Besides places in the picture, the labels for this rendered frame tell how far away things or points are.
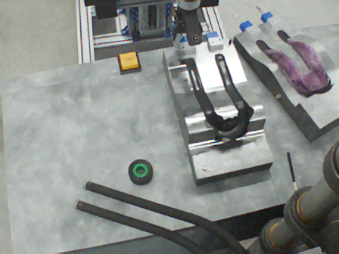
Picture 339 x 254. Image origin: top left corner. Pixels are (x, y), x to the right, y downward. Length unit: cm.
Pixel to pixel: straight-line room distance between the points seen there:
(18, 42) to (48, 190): 161
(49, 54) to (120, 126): 135
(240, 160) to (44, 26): 189
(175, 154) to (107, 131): 25
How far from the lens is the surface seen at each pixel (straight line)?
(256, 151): 141
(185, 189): 140
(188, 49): 153
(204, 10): 261
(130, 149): 145
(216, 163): 137
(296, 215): 90
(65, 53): 274
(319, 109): 150
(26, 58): 279
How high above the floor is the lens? 211
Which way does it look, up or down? 62 degrees down
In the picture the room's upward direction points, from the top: 2 degrees clockwise
